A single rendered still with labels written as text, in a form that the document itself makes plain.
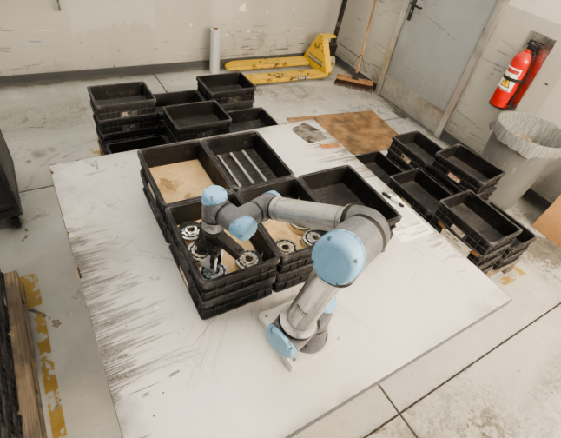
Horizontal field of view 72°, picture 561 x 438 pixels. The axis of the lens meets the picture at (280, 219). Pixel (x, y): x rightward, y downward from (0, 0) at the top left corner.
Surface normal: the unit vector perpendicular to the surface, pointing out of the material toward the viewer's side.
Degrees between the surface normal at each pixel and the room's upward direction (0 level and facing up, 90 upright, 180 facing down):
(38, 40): 90
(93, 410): 0
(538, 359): 0
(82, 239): 0
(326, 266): 79
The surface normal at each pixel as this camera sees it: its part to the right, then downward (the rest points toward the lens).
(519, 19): -0.85, 0.26
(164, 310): 0.15, -0.72
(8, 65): 0.50, 0.65
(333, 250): -0.61, 0.32
